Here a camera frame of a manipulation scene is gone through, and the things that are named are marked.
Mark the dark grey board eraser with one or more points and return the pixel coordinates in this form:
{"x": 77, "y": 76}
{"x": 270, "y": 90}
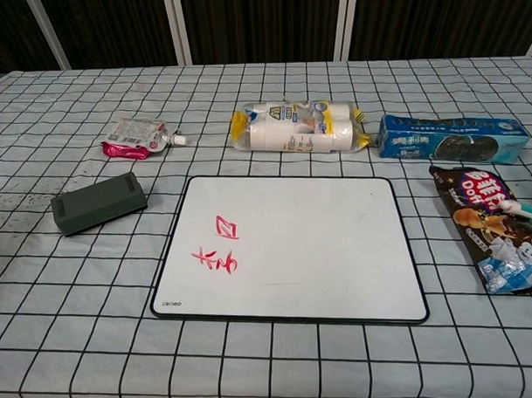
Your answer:
{"x": 96, "y": 205}

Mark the white dry-erase board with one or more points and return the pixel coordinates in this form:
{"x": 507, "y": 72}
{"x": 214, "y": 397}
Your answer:
{"x": 294, "y": 250}

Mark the clear pack of white rolls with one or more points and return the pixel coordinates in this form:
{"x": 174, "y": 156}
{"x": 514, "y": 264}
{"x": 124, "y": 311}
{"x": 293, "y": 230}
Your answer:
{"x": 290, "y": 132}

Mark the white pink spouted pouch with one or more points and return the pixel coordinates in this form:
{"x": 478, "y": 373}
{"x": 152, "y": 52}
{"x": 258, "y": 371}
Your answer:
{"x": 137, "y": 133}

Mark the blue cookie box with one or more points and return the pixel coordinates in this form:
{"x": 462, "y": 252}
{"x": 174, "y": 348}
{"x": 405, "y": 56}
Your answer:
{"x": 421, "y": 141}

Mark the brown chocolate snack bag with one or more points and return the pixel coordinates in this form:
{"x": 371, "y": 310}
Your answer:
{"x": 481, "y": 226}

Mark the checkered light blue tablecloth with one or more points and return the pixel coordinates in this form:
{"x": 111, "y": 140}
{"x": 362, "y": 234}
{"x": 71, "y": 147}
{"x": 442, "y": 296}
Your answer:
{"x": 79, "y": 345}

